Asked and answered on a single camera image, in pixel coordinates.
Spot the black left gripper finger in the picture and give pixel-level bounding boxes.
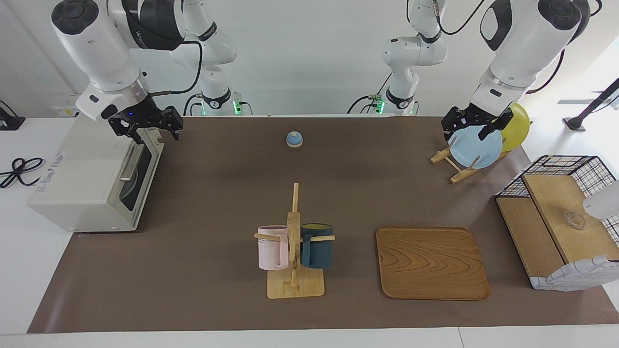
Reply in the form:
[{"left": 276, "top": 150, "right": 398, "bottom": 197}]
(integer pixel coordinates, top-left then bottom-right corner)
[
  {"left": 479, "top": 112, "right": 513, "bottom": 142},
  {"left": 441, "top": 107, "right": 459, "bottom": 141}
]

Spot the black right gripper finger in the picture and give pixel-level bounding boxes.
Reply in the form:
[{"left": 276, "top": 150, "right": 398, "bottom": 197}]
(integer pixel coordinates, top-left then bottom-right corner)
[
  {"left": 110, "top": 121, "right": 146, "bottom": 145},
  {"left": 163, "top": 107, "right": 184, "bottom": 141}
]

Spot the glass oven door with handle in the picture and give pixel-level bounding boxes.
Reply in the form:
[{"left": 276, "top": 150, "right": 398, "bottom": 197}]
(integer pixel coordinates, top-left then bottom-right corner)
[{"left": 118, "top": 131, "right": 165, "bottom": 214}]

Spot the beige toaster oven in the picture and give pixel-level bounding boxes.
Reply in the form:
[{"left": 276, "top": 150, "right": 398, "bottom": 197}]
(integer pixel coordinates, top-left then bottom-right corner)
[{"left": 28, "top": 116, "right": 165, "bottom": 233}]

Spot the yellow plate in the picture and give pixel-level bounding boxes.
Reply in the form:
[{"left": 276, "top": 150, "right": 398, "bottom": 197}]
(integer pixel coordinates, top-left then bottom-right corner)
[{"left": 498, "top": 103, "right": 531, "bottom": 153}]

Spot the light blue plate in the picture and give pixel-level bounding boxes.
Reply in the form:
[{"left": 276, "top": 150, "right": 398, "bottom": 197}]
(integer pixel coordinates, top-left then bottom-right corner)
[{"left": 448, "top": 123, "right": 503, "bottom": 170}]

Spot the wooden plate rack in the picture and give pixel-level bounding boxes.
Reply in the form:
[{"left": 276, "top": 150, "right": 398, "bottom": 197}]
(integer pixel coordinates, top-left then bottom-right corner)
[{"left": 430, "top": 135, "right": 511, "bottom": 184}]

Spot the white socket box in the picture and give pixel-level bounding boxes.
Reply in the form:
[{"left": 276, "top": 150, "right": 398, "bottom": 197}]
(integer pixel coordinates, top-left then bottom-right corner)
[{"left": 51, "top": 99, "right": 80, "bottom": 118}]

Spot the black angled stand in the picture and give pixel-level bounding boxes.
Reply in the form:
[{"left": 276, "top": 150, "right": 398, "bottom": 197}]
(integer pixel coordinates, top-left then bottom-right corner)
[{"left": 562, "top": 78, "right": 619, "bottom": 132}]

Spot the black clamp stand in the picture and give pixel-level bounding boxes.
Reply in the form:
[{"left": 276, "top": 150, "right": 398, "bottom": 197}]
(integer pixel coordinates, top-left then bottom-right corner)
[{"left": 0, "top": 101, "right": 26, "bottom": 131}]

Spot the small clear glass dish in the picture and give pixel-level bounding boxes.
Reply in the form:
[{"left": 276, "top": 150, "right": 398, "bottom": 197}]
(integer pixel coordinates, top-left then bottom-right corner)
[{"left": 563, "top": 210, "right": 587, "bottom": 230}]

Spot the white rounded device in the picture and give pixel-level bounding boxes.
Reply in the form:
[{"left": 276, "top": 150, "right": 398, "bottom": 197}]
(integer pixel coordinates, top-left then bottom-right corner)
[{"left": 583, "top": 180, "right": 619, "bottom": 220}]

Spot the wooden tray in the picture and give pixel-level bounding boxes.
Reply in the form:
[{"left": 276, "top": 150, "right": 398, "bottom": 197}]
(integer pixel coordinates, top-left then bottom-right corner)
[{"left": 376, "top": 227, "right": 491, "bottom": 301}]

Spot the brown table mat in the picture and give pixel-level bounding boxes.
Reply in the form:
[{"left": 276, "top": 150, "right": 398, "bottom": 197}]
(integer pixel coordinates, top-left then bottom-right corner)
[{"left": 27, "top": 115, "right": 619, "bottom": 334}]

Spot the pink mug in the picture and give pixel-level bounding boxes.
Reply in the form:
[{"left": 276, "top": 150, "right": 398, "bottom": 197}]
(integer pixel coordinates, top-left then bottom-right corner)
[{"left": 257, "top": 225, "right": 290, "bottom": 271}]

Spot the white checked cloth liner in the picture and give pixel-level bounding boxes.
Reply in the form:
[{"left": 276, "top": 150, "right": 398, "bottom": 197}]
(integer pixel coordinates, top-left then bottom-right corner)
[{"left": 531, "top": 255, "right": 619, "bottom": 291}]

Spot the dark teal mug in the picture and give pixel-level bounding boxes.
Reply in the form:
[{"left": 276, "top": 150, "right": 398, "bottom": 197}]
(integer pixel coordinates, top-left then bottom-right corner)
[{"left": 300, "top": 223, "right": 334, "bottom": 269}]

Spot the wooden mug tree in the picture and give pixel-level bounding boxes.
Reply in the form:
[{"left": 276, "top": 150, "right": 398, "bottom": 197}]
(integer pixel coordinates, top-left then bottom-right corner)
[{"left": 254, "top": 183, "right": 336, "bottom": 299}]

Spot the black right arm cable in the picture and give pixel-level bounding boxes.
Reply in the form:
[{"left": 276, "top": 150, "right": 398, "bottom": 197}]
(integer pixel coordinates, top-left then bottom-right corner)
[{"left": 147, "top": 41, "right": 204, "bottom": 95}]

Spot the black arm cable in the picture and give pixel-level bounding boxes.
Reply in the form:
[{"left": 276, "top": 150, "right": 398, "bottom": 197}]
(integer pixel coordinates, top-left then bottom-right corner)
[
  {"left": 147, "top": 41, "right": 204, "bottom": 95},
  {"left": 526, "top": 48, "right": 566, "bottom": 95}
]

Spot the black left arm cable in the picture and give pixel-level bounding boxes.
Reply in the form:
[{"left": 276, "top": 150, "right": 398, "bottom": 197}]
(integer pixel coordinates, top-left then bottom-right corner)
[{"left": 526, "top": 48, "right": 566, "bottom": 95}]

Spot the coiled black cable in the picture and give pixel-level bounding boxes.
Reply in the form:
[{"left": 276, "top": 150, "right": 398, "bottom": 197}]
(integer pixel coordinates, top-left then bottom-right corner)
[{"left": 0, "top": 157, "right": 45, "bottom": 189}]

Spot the black wire basket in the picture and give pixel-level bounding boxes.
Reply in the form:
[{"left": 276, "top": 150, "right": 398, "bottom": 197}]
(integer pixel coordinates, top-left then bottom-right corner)
[{"left": 496, "top": 155, "right": 619, "bottom": 291}]

